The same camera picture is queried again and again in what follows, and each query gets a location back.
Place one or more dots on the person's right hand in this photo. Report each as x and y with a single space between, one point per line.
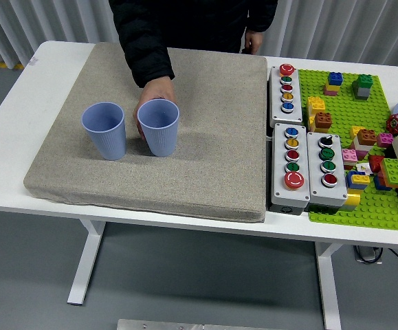
157 89

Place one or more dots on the person's left hand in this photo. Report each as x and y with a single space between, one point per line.
253 41

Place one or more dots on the blue ribbed plastic cup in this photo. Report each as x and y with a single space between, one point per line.
161 137
107 141

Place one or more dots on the person's right forearm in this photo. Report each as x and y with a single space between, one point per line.
148 65

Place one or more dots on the person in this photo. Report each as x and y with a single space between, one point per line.
202 20

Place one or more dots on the white pleated curtain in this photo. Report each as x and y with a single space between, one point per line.
322 27

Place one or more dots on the grey-brown fabric mat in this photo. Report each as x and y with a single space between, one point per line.
212 144

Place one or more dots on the grey five-button control box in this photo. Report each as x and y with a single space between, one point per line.
293 115
279 192

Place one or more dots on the tall yellow toy brick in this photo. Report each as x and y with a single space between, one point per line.
315 104

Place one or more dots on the blue toy brick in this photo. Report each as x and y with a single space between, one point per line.
349 179
380 184
335 79

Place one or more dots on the pink toy brick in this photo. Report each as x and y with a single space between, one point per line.
350 156
330 91

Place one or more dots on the brown toy brick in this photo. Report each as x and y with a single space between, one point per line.
367 137
323 122

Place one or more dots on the green studded baseplate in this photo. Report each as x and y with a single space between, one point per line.
343 106

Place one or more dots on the grey toy brick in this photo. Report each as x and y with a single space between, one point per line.
362 93

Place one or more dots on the small yellow toy brick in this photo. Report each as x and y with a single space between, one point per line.
355 131

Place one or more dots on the white toy brick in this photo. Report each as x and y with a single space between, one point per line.
361 146

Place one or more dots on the yellow floor tape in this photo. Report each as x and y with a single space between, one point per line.
2 65

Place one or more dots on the red valve wheel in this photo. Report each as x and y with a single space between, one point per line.
395 123

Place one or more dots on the magenta toy brick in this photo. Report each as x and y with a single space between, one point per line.
385 140

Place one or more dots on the red toy brick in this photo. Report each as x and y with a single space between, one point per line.
376 163

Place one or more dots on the flat yellow toy brick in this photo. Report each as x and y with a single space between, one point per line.
361 178

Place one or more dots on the white table leg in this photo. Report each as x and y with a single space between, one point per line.
85 261
329 292

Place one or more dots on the yellow toy cylinder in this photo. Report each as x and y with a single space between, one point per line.
352 199

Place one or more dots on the large green toy brick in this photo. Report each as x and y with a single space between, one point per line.
392 170

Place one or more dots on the orange toy brick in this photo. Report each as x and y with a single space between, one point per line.
396 184

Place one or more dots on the grey selector-switch control box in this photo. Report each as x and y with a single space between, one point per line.
317 192

